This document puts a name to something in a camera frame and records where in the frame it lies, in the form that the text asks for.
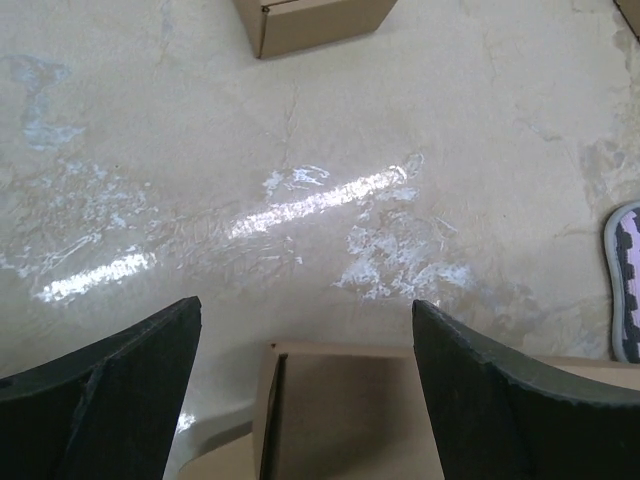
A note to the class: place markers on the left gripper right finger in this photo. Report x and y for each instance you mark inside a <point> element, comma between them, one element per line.
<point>497,413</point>

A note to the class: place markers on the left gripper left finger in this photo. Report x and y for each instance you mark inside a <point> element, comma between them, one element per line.
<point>106,411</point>

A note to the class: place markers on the small folded cardboard box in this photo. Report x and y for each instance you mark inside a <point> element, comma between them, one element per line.
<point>275,28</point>

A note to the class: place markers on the large folded cardboard box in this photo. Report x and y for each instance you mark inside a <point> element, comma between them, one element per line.
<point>630,10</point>

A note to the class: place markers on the purple black striped sponge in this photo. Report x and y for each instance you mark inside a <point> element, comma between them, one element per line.
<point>621,247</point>

